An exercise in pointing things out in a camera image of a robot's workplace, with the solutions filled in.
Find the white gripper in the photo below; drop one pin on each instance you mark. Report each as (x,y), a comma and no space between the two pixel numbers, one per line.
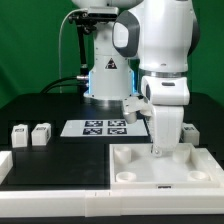
(162,102)

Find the white square table top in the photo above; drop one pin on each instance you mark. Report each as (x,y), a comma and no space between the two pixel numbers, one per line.
(133,166)

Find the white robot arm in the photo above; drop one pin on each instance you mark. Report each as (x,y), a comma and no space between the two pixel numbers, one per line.
(140,60)

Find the white sheet with markers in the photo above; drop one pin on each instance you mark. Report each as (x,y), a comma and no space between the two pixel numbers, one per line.
(103,128)

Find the white U-shaped obstacle fence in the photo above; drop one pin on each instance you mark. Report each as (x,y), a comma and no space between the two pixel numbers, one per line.
(111,202)

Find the black camera on stand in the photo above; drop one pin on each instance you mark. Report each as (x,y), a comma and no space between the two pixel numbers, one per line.
(98,21)

